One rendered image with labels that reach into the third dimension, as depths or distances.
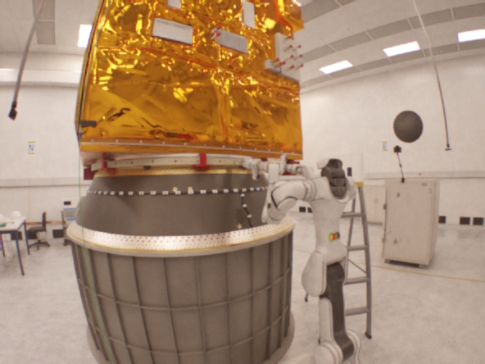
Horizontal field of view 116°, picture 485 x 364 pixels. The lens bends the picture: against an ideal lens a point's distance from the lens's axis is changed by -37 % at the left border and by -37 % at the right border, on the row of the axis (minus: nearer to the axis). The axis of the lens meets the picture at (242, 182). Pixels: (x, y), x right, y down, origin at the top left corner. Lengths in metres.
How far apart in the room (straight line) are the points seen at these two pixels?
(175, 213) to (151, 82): 0.85
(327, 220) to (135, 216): 1.11
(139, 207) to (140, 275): 0.43
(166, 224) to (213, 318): 0.69
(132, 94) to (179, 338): 1.58
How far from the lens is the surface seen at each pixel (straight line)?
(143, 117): 1.53
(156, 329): 1.70
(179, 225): 1.46
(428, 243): 4.37
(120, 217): 1.60
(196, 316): 1.61
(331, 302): 1.23
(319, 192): 1.08
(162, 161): 1.60
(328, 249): 1.15
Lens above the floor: 1.56
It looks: 1 degrees down
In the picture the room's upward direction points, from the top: 1 degrees counter-clockwise
